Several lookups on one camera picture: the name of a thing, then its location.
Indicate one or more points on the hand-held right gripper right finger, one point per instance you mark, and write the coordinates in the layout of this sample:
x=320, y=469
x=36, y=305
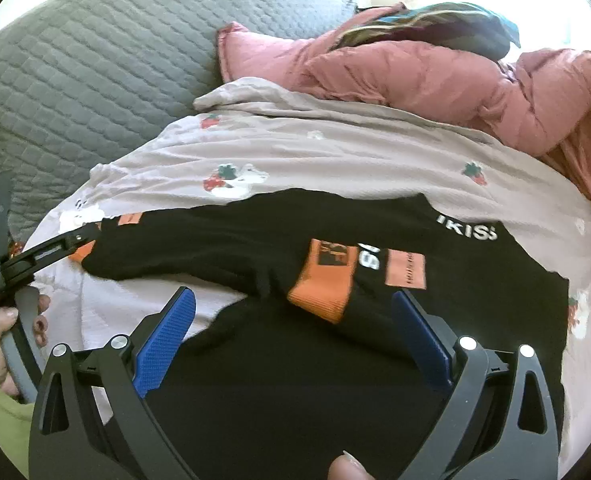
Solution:
x=425, y=342

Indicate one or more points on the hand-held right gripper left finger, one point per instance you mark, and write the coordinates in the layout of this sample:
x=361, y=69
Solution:
x=168, y=340

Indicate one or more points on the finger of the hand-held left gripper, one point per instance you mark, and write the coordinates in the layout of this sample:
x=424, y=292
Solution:
x=60, y=250

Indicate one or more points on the black t-shirt with orange patches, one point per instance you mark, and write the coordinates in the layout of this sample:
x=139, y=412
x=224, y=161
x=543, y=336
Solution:
x=275, y=240

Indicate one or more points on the grey quilted blanket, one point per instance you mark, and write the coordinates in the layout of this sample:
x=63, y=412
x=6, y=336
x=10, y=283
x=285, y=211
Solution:
x=100, y=60

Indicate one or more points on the strawberry print bed sheet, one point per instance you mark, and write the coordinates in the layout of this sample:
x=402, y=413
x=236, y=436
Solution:
x=350, y=160

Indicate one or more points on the pink puffy duvet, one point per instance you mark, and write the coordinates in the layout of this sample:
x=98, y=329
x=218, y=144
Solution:
x=400, y=75

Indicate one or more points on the colourful striped cloth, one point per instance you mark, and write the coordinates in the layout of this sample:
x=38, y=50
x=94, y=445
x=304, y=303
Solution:
x=425, y=25

